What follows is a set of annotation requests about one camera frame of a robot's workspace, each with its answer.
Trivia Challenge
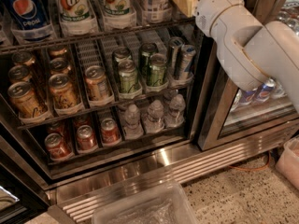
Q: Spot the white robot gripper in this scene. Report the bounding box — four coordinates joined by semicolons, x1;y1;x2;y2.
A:
172;0;263;52

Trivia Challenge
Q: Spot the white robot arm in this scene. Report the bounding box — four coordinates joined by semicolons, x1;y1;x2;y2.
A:
172;0;299;112

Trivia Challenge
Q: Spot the white label bottle on shelf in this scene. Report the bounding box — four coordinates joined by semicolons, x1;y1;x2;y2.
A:
135;0;172;23

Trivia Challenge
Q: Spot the right 7up bottle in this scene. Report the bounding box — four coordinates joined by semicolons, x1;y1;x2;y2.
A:
99;0;133;29

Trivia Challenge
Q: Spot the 7up bottle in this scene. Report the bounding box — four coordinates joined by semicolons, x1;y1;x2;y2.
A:
55;0;92;35
99;0;133;29

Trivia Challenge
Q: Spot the left 7up bottle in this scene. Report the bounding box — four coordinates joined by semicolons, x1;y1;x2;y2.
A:
55;0;92;35

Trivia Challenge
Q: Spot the right clear water bottle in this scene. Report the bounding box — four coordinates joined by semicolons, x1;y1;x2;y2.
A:
164;94;186;128

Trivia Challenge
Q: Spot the clear water bottle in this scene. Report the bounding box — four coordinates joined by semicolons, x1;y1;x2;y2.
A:
142;100;164;133
164;94;186;128
123;104;144;140

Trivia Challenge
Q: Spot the stainless steel fridge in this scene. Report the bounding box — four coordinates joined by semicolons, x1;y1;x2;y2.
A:
0;12;298;224

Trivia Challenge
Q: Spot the middle clear water bottle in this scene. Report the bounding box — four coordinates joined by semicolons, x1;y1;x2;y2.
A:
142;100;164;133

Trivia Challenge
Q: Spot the left clear water bottle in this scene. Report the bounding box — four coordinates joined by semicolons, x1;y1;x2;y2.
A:
123;104;144;140

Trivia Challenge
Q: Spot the blue pepsi bottle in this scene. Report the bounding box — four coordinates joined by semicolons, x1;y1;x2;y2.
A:
1;0;50;42

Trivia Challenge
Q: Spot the silver slim can back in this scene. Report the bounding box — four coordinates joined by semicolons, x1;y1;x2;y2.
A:
167;36;184;71

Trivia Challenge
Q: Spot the green can back right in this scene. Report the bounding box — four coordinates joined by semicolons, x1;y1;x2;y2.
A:
138;43;158;77

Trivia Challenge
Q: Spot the green can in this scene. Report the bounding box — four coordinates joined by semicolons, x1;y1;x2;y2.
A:
112;46;132;66
138;43;158;77
146;53;166;87
118;60;138;93

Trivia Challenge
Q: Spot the green can front right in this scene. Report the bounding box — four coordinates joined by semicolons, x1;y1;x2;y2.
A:
146;53;166;87

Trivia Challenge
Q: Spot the green can back left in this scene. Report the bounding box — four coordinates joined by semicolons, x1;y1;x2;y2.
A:
112;46;132;66

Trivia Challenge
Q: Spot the green can front left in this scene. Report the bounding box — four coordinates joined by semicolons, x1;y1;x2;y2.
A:
118;60;138;93

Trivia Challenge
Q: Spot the blue can behind glass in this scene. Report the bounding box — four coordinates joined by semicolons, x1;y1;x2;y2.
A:
239;90;256;105

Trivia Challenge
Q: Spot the gold can column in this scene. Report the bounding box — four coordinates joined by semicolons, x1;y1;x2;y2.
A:
84;65;111;101
50;57;72;75
48;46;68;59
49;74;78;109

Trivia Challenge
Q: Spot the red can right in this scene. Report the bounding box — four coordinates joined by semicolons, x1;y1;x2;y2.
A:
100;118;121;146

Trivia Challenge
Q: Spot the red can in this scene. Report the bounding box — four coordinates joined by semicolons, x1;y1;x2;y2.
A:
44;133;71;160
77;125;97;150
100;118;121;146
72;114;92;129
47;121;66;137

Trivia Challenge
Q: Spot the red can back middle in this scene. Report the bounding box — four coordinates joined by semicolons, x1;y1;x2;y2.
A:
72;114;92;129

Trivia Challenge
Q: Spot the gold can back left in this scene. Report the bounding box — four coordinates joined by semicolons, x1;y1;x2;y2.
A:
11;51;36;66

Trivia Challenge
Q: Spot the gold can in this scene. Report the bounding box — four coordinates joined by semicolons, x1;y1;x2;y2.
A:
11;51;36;66
8;64;32;83
7;81;48;119

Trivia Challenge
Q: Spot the gold can middle left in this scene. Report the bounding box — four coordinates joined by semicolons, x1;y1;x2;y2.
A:
8;64;32;83

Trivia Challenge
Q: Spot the red can back left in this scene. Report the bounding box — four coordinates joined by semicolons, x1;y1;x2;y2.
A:
47;121;66;137

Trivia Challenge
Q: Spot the gold can front left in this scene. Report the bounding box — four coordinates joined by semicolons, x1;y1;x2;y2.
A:
7;81;48;119

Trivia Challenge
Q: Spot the pink plastic container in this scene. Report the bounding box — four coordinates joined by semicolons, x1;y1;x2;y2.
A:
276;136;299;189

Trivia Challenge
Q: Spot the red can front left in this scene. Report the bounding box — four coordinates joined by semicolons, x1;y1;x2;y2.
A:
44;133;71;160

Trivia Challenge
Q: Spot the clear plastic bin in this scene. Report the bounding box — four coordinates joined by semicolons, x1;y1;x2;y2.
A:
92;181;199;224

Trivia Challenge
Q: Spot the orange cable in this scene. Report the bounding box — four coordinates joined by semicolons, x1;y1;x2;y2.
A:
227;151;271;173

